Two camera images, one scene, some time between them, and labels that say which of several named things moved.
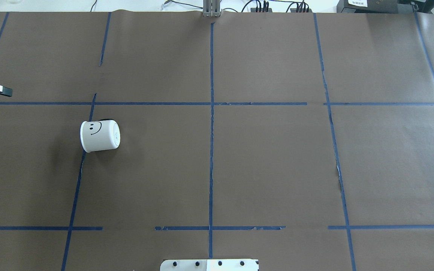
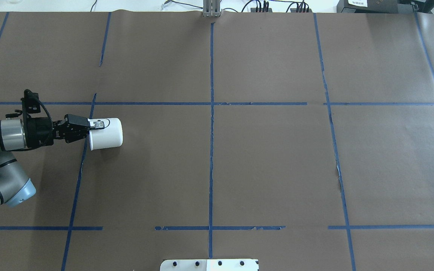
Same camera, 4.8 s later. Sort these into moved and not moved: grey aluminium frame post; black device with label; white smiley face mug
Moved: white smiley face mug
Not moved: black device with label; grey aluminium frame post
